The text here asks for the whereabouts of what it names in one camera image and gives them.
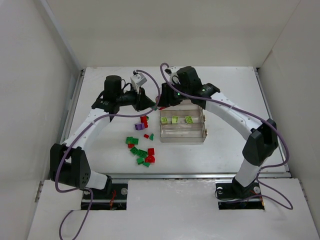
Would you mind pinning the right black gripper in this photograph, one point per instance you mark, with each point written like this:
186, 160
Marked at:
166, 95

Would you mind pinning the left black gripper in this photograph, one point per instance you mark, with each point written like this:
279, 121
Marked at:
139, 99

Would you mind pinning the red lego block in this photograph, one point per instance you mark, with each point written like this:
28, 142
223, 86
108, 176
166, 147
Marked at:
144, 121

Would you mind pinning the lime lego slope brick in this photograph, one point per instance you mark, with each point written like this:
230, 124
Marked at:
189, 120
174, 119

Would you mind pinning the lime lego square brick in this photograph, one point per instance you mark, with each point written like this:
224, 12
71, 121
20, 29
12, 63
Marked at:
164, 120

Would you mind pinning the purple lego round brick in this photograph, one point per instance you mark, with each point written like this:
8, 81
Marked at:
139, 126

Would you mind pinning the green lego brick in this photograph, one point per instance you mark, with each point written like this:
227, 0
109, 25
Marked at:
142, 153
131, 140
134, 150

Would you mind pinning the red lego small brick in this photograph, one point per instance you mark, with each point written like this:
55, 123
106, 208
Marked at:
151, 151

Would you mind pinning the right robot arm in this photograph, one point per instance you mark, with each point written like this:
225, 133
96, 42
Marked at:
259, 134

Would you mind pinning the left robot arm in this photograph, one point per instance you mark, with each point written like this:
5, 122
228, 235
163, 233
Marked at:
69, 164

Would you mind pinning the clear compartment organizer tray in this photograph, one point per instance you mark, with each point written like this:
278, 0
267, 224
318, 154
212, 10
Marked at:
182, 132

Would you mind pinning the green lego slope small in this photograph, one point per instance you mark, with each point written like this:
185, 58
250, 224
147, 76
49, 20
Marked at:
151, 137

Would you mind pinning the red lego slope left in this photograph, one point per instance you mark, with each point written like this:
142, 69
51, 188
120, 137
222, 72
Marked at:
130, 146

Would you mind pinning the red lego arch piece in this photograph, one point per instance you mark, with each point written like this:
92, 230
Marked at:
150, 159

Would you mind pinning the green lego small left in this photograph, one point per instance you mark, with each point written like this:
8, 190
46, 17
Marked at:
140, 160

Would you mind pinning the green lego small bottom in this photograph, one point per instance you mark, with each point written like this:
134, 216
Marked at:
147, 164

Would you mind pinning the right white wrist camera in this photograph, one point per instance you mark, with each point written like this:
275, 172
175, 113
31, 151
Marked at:
172, 73

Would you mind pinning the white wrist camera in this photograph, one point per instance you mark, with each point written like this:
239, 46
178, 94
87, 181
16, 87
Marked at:
137, 80
172, 73

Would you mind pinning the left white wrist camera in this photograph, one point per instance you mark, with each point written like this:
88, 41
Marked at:
137, 80

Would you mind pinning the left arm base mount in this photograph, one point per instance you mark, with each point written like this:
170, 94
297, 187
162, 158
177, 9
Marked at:
115, 200

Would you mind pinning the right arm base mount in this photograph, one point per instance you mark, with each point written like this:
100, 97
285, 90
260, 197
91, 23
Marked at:
229, 199

